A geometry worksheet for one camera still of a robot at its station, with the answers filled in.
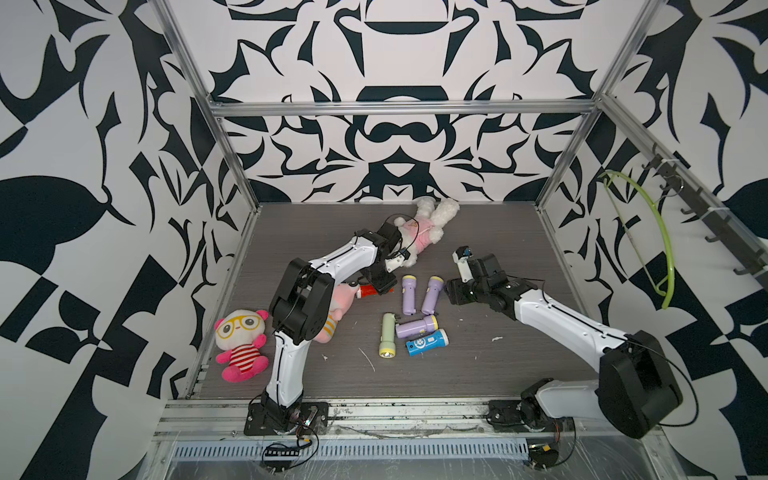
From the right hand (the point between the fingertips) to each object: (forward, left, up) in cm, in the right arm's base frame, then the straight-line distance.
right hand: (452, 281), depth 88 cm
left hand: (+5, +22, -5) cm, 23 cm away
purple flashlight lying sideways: (-10, +8, -7) cm, 14 cm away
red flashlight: (0, +24, -4) cm, 25 cm away
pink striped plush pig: (-3, +32, -3) cm, 33 cm away
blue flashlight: (-16, +10, -6) cm, 20 cm away
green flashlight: (-17, +19, -6) cm, 26 cm away
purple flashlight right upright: (+2, +4, -7) cm, 9 cm away
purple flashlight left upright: (0, +12, -7) cm, 14 cm away
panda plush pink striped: (-15, +57, -1) cm, 59 cm away
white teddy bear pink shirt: (+20, +6, 0) cm, 21 cm away
